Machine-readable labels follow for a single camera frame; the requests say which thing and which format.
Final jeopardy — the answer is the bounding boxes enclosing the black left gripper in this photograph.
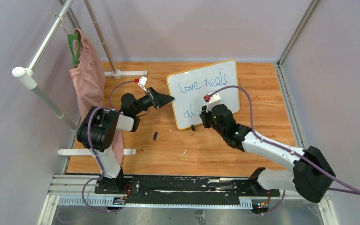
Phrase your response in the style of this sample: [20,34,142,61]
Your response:
[133,88,174,116]

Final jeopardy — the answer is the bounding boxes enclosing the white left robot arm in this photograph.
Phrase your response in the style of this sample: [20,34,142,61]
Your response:
[76,87,175,194]

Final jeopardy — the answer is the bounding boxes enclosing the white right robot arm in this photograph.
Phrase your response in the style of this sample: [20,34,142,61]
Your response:
[199,104,335,203]

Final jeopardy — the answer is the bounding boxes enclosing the yellow framed whiteboard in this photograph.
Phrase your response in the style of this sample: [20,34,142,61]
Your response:
[166,60,238,130]

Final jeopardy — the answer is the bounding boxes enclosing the pink hanging garment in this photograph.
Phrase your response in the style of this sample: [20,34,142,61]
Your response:
[69,28,125,165]

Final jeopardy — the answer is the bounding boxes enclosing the green clothes hanger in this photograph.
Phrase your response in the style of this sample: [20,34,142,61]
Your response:
[67,32,81,68]

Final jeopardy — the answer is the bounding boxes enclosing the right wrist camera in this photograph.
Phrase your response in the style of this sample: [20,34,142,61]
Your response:
[203,93,221,112]

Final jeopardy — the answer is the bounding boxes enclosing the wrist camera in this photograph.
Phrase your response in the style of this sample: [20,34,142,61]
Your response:
[203,93,221,112]
[138,76,148,93]

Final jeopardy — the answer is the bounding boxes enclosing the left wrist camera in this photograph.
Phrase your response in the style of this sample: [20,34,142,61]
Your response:
[138,76,148,93]

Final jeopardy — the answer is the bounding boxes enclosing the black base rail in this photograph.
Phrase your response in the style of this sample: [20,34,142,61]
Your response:
[94,174,280,210]

